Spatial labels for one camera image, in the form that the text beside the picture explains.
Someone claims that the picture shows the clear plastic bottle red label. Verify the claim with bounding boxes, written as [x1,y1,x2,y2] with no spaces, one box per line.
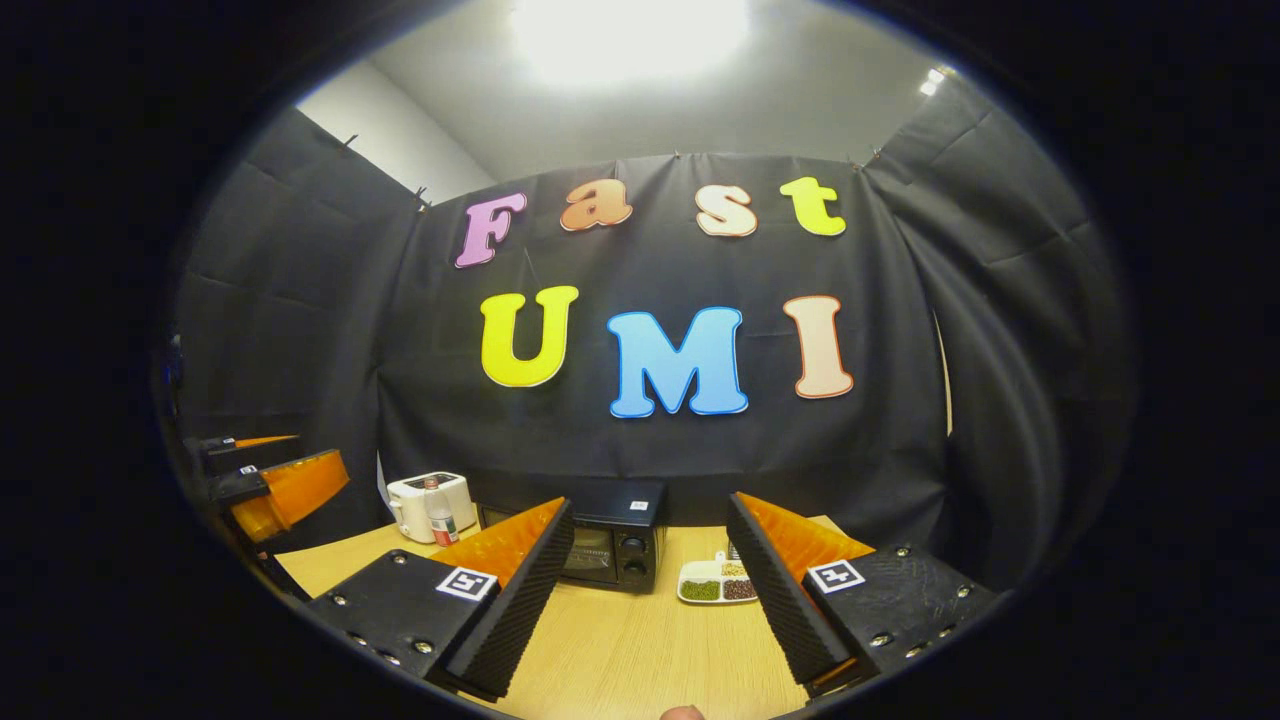
[424,477,460,548]

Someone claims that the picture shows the large ceiling light panel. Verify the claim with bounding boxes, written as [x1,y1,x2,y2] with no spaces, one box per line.
[510,0,751,86]

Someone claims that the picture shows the black electric oven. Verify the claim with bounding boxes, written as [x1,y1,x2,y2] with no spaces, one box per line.
[477,478,668,594]

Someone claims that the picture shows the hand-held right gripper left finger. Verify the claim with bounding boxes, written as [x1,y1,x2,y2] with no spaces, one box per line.
[303,497,576,701]

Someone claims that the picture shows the white divided dish with beans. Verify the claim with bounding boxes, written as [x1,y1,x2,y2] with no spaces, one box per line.
[677,553,758,605]

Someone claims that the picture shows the black backdrop cloth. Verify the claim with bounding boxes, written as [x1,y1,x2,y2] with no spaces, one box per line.
[165,75,1136,591]

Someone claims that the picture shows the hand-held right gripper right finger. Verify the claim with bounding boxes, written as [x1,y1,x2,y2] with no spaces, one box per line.
[726,491,1003,699]

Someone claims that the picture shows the white toaster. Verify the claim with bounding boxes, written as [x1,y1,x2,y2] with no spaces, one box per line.
[387,471,478,544]

